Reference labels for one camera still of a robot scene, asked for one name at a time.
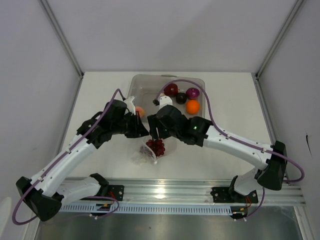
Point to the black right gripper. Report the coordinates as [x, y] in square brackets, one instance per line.
[153, 122]

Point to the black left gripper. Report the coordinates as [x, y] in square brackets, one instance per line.
[139, 129]

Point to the yellow pink peach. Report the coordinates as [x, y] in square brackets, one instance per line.
[140, 111]

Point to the red grape bunch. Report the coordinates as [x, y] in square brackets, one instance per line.
[153, 148]

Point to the clear zip top bag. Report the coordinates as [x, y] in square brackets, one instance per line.
[138, 158]

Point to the dark red apple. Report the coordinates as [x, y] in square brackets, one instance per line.
[171, 90]

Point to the orange fruit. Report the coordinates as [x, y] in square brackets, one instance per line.
[192, 107]

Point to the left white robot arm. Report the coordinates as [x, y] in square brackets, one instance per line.
[44, 193]

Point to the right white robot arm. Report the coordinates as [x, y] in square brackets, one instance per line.
[268, 161]

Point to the clear grey plastic bin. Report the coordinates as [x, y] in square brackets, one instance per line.
[145, 87]

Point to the purple red onion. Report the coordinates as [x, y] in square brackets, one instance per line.
[192, 93]

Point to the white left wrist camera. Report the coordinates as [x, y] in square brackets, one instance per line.
[130, 104]

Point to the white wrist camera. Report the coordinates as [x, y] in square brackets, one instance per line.
[130, 104]
[163, 101]

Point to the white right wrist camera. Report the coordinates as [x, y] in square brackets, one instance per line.
[163, 101]

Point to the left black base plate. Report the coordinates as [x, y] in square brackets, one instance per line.
[113, 191]

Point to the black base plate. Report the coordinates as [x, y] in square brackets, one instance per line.
[221, 194]
[113, 191]

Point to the aluminium mounting rail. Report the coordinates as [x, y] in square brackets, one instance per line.
[195, 192]

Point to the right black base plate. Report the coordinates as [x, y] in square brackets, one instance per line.
[221, 194]

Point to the white slotted cable duct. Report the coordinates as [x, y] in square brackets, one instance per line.
[165, 209]

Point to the aluminium frame post right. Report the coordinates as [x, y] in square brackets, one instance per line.
[280, 36]

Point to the aluminium frame post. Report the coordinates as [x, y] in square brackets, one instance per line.
[280, 36]
[46, 7]

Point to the aluminium frame post left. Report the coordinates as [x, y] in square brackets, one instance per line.
[46, 7]

